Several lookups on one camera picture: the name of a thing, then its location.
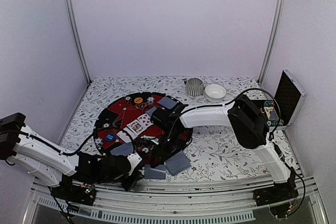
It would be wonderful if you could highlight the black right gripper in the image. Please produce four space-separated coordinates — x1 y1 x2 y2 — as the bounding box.
151 130 182 168

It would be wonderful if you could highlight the hearts number card face-up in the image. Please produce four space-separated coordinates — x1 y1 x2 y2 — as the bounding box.
137 113 153 128

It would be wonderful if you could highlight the king of diamonds card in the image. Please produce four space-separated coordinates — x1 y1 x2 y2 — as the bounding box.
127 120 146 135

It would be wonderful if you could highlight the diamonds number card face-up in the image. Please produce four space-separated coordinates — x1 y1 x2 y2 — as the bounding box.
117 127 137 143

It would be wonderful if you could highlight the blue small blind button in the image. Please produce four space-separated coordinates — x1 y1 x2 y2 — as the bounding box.
106 133 116 142

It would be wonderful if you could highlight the orange big blind button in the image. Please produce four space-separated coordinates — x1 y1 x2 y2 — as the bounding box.
134 97 143 104

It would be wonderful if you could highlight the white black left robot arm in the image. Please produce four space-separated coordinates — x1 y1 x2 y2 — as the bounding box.
1 112 143 205

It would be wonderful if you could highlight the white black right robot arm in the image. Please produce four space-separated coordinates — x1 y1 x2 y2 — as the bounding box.
151 92 299 206

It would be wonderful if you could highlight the floral white table cloth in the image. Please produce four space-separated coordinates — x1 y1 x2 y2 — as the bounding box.
60 76 269 184

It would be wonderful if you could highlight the round red black poker mat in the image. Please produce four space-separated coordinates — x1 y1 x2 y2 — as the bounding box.
93 92 193 165

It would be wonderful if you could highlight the striped grey ceramic mug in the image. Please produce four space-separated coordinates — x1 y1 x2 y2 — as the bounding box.
183 78 204 97

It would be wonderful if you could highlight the white ceramic bowl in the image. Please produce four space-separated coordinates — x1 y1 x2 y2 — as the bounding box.
204 84 227 103

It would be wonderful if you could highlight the boxed playing card deck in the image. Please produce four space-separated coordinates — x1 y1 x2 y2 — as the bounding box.
264 106 278 120

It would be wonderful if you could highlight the aluminium poker chip case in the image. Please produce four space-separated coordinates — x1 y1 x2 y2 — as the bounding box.
255 69 307 129

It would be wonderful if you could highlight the aluminium front rail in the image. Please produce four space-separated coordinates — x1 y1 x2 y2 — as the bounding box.
22 174 328 224

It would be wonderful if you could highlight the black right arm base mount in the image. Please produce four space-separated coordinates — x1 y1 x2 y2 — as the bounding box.
253 179 307 220

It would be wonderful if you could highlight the left aluminium frame post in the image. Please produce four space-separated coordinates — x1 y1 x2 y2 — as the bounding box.
64 0 92 85

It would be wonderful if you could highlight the aluminium frame post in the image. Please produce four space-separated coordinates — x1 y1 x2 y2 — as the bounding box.
64 0 92 85
257 0 285 85

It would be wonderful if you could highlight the right aluminium frame post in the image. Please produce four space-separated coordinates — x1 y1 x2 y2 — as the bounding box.
257 0 285 85

